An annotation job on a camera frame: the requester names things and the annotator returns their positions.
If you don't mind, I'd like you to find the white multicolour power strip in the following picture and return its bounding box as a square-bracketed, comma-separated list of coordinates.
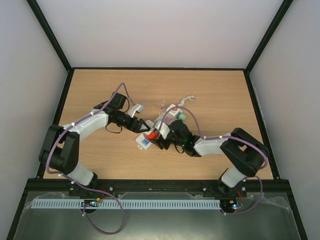
[135, 101, 173, 150]

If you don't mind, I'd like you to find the red cube socket adapter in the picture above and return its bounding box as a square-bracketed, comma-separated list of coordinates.
[144, 131, 159, 140]

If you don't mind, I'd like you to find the white plug adapter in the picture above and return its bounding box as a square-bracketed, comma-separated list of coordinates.
[145, 120, 154, 128]

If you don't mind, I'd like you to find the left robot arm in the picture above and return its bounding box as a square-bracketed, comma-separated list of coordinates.
[38, 92, 151, 188]

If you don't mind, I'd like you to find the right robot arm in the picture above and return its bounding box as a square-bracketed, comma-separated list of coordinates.
[145, 120, 270, 196]

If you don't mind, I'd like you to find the green plug adapter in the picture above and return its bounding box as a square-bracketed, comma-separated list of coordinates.
[176, 112, 187, 121]

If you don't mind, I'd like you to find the white tiger cube adapter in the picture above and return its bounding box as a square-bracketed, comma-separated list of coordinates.
[164, 104, 183, 125]

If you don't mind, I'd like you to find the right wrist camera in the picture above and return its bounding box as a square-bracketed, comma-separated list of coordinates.
[154, 120, 171, 140]

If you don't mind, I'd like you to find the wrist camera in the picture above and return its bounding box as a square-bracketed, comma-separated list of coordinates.
[127, 104, 145, 118]
[154, 120, 171, 140]

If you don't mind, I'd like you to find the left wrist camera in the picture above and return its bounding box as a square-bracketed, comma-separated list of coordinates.
[127, 104, 145, 118]

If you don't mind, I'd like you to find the white coiled power strip cable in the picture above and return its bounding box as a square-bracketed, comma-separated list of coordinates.
[177, 94, 196, 105]

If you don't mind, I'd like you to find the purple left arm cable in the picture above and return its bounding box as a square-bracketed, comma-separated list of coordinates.
[46, 82, 141, 235]

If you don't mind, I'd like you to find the black metal frame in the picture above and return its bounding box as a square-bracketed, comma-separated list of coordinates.
[6, 0, 308, 240]

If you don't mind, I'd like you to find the light blue slotted cable duct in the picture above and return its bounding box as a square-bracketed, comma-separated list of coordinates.
[30, 199, 221, 210]

